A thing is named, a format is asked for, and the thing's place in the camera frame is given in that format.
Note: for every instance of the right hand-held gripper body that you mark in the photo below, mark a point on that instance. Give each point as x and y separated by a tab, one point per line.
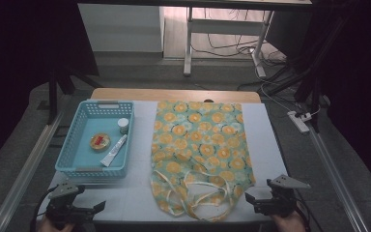
280	198

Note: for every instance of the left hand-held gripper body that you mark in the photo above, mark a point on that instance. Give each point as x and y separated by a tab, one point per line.
65	206

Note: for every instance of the blue plastic basket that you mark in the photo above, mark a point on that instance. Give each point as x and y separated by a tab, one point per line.
87	151

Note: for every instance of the white tube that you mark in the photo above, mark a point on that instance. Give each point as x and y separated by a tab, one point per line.
113	151

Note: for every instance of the orange round food item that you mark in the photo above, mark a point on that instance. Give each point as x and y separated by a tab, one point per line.
100	142

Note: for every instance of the orange floral tote bag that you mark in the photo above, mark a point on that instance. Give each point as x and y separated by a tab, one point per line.
199	151

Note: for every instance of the small white jar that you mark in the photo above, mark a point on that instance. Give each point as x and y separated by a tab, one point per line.
123	125

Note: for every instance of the person's left hand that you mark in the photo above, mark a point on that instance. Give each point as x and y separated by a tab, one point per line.
50	227

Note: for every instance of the person's right hand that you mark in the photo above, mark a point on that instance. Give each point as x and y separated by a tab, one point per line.
290	224

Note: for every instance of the white table mat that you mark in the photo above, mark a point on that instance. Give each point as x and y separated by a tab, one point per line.
138	196

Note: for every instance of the white power strip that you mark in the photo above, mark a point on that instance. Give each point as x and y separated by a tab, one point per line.
299	122

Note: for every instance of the black table grommet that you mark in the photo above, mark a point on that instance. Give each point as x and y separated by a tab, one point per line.
208	100

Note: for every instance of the black metal stand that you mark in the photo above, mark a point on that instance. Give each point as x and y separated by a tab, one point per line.
53	93
315	71

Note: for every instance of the dark curtain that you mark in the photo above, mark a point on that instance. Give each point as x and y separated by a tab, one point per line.
19	64
360	80

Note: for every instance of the white cabinet panel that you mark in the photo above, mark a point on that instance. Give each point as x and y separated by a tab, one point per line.
119	29

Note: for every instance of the aluminium rail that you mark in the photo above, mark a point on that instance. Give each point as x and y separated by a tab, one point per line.
338	180
22	174

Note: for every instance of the white desk frame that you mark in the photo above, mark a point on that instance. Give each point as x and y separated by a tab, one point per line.
225	27

